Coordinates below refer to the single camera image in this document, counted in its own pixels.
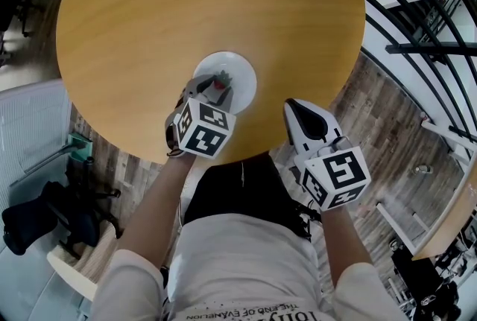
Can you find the person's left forearm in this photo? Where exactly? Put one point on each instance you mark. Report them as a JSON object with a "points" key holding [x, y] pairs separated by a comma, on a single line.
{"points": [[156, 208]]}

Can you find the round wooden table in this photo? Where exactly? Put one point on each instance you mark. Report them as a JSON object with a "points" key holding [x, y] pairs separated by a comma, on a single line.
{"points": [[186, 6]]}

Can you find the black equipment heap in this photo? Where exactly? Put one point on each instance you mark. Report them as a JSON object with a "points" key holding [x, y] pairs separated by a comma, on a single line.
{"points": [[443, 293]]}

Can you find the person's white shirt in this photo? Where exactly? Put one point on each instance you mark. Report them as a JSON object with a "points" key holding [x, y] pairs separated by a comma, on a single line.
{"points": [[246, 267]]}

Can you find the white round plate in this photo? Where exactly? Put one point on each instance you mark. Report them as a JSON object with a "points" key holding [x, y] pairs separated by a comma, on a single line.
{"points": [[242, 73]]}

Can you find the dark curved handrail railing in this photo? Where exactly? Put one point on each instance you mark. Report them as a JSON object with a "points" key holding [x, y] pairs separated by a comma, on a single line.
{"points": [[421, 21]]}

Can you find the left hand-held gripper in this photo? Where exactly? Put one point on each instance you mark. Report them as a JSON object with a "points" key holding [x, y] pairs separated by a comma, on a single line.
{"points": [[203, 129]]}

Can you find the person's black trousers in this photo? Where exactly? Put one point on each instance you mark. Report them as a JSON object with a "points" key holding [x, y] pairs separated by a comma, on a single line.
{"points": [[238, 193]]}

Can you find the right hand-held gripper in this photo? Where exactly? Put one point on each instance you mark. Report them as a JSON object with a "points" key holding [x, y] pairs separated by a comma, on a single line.
{"points": [[335, 174]]}

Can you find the small green and red object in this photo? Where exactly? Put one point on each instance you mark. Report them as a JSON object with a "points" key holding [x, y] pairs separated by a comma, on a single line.
{"points": [[220, 83]]}

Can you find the wooden desk with white frame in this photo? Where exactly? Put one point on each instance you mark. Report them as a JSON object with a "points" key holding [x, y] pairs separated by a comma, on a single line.
{"points": [[443, 222]]}

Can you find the person's right forearm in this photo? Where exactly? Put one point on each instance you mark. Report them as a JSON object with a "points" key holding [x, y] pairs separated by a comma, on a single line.
{"points": [[344, 241]]}

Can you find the small clear bottle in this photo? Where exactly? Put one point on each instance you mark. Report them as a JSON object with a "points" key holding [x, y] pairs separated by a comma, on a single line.
{"points": [[422, 169]]}

